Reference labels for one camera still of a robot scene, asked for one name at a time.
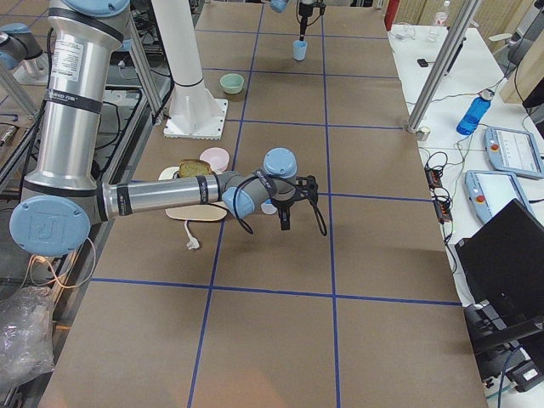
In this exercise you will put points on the near teach pendant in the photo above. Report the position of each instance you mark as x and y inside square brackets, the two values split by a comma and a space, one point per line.
[490, 191]

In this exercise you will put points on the teach pendant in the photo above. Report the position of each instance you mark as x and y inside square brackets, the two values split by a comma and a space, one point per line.
[490, 191]
[513, 151]

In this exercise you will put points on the far teach pendant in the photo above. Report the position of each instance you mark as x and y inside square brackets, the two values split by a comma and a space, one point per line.
[513, 151]

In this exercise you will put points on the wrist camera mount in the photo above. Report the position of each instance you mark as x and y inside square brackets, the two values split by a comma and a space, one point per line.
[307, 188]

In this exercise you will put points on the bread slice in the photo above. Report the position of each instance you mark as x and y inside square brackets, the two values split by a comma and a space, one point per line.
[194, 167]

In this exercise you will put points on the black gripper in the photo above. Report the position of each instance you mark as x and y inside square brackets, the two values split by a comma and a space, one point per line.
[304, 10]
[282, 206]

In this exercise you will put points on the green bowl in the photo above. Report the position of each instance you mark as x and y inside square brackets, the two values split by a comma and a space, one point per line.
[232, 83]

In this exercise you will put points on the black laptop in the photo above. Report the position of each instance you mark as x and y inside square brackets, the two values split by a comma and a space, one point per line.
[505, 259]

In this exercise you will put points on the crumpled plastic bag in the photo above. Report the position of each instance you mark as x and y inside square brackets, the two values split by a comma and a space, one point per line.
[26, 336]

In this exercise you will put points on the aluminium frame post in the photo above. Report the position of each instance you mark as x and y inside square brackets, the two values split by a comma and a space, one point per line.
[450, 45]

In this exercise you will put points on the blue water bottle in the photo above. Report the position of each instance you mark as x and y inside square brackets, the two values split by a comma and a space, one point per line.
[475, 112]

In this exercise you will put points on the white power plug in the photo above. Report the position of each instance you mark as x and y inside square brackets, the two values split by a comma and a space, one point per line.
[192, 243]

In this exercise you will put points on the orange black usb hub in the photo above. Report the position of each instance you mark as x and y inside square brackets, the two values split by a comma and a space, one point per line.
[441, 197]

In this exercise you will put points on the cream toaster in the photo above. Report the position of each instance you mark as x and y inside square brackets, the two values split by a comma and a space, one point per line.
[202, 213]

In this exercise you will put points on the blue cup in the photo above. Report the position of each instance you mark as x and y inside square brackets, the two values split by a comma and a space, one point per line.
[268, 208]
[299, 50]

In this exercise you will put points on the pink bowl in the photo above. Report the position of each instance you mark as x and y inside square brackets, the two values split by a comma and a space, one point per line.
[217, 158]

